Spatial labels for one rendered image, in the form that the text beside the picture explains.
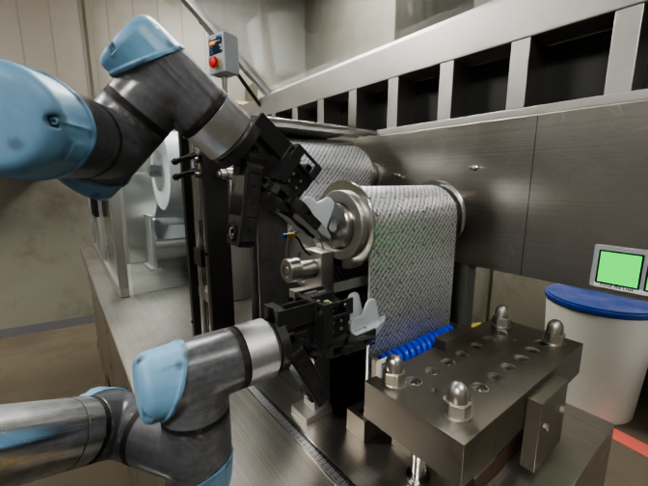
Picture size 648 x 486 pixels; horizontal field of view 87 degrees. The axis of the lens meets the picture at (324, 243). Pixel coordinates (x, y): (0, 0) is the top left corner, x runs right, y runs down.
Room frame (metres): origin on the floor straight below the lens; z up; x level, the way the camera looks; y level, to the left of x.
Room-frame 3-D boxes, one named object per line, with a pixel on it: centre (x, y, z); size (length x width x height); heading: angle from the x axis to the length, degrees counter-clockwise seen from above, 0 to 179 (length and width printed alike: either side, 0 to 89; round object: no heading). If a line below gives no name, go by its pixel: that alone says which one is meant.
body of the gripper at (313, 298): (0.45, 0.02, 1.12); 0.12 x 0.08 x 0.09; 128
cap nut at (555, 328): (0.59, -0.42, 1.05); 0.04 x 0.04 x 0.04
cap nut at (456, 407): (0.39, -0.17, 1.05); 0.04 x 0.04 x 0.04
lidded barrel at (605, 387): (1.89, -1.60, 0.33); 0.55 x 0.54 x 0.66; 120
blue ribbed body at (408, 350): (0.58, -0.18, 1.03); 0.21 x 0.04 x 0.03; 128
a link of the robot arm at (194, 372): (0.35, 0.15, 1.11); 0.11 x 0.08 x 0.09; 128
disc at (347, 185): (0.57, -0.03, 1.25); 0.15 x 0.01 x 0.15; 38
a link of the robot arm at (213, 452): (0.36, 0.16, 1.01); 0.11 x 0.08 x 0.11; 71
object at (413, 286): (0.59, -0.16, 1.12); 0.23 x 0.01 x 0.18; 128
